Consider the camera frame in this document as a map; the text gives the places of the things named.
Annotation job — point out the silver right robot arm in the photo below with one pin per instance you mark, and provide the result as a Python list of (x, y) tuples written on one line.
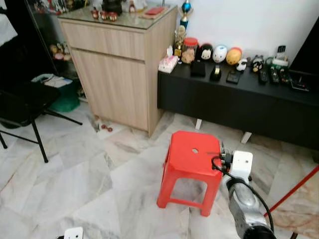
[(246, 204)]

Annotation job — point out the red plastic stool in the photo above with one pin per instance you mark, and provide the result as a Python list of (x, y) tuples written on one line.
[(189, 164)]

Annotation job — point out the black low console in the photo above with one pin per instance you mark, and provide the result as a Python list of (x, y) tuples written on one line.
[(234, 102)]

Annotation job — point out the black flat pouch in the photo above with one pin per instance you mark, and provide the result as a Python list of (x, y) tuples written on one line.
[(233, 76)]

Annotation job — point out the black remote control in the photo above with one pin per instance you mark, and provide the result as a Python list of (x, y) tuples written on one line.
[(274, 75), (262, 76), (284, 76)]

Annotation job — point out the black wallet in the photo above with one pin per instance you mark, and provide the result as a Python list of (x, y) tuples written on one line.
[(198, 68)]

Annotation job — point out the small panda figurine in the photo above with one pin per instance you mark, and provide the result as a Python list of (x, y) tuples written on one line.
[(242, 64)]

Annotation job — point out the small black white figurine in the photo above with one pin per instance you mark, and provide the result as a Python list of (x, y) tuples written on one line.
[(257, 63)]

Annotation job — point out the yellow round plush red cap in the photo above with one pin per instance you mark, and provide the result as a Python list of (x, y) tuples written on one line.
[(234, 56)]

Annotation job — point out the black tray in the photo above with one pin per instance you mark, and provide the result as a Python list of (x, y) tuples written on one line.
[(300, 81)]

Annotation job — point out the black mouse plush head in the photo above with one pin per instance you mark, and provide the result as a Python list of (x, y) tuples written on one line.
[(205, 53)]

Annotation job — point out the green white cup holder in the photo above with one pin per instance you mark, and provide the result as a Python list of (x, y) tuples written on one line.
[(280, 62)]

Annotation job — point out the pink tissue box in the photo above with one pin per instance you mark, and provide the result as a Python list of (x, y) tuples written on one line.
[(168, 63)]

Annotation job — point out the glass jar red lid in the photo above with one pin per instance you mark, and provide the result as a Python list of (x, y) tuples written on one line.
[(189, 52)]

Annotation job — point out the small red floor toy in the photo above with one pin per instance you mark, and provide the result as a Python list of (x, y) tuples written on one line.
[(106, 127)]

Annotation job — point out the gold trophy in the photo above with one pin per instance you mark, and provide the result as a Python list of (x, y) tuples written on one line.
[(180, 40)]

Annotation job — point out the light wood cabinet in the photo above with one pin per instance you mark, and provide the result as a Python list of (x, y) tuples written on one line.
[(119, 84)]

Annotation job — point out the black television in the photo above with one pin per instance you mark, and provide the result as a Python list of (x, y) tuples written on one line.
[(309, 55)]

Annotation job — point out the blue trophy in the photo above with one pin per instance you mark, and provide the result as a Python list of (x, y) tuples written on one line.
[(186, 7)]

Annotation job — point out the tan flat tray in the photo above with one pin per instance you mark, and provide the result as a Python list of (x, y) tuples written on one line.
[(147, 17)]

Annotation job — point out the red envelope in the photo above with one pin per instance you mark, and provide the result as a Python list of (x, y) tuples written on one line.
[(155, 10)]

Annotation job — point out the green bin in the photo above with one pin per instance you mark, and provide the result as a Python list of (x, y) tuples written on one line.
[(67, 99)]

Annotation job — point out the white porcelain figurine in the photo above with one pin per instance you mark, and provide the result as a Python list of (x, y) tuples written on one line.
[(136, 5)]

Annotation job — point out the white paper stack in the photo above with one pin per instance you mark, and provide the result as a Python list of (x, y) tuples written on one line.
[(52, 79)]

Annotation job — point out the black incense pot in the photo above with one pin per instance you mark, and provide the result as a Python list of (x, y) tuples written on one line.
[(112, 6)]

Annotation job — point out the black folding chair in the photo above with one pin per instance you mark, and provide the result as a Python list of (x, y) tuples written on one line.
[(25, 102)]

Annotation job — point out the dark display cabinet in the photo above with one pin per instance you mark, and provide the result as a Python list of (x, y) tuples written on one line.
[(50, 30)]

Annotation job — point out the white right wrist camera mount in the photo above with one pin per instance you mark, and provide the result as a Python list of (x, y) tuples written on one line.
[(241, 164)]

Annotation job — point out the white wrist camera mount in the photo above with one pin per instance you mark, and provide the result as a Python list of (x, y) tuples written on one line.
[(74, 234), (241, 164)]

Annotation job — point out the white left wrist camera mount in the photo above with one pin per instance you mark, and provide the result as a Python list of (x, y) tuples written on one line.
[(74, 234)]

